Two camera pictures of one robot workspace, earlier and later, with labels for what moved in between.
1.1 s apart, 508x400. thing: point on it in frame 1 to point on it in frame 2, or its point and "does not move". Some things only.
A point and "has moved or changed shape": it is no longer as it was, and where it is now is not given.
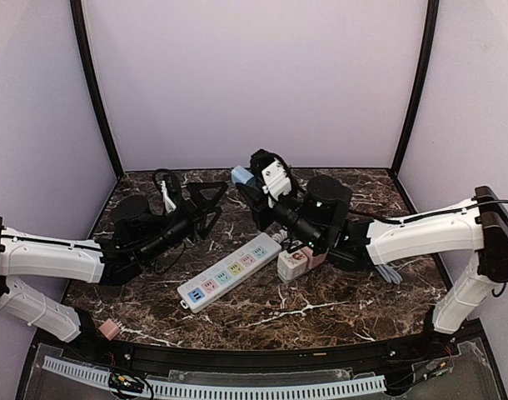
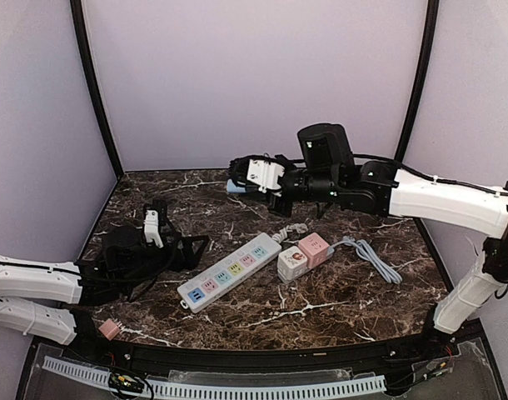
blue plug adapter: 240,175 has moved or changed shape
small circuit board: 126,382 does not move
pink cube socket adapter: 313,261 does not move
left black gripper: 194,212 to 171,251
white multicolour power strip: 196,292 does not move
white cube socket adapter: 291,265 does not move
